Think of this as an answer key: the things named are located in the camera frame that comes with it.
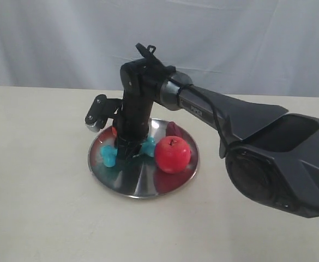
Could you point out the teal toy bone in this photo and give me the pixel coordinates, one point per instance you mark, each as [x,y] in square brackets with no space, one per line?
[109,153]

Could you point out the dark purple object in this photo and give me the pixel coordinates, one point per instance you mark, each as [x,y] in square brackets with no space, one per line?
[172,129]

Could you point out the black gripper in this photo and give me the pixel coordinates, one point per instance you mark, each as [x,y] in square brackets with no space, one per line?
[132,125]

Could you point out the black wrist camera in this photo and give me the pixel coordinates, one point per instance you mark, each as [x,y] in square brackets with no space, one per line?
[101,110]

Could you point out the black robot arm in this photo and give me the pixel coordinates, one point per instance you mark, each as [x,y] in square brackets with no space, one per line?
[271,155]

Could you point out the white backdrop cloth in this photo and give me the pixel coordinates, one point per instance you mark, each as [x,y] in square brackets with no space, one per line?
[234,47]

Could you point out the round stainless steel plate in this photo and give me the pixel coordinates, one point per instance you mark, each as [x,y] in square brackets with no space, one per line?
[139,178]

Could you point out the orange toy pumpkin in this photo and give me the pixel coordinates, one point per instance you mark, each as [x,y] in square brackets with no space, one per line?
[114,131]

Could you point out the red apple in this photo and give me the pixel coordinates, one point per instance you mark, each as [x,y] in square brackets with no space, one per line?
[172,154]

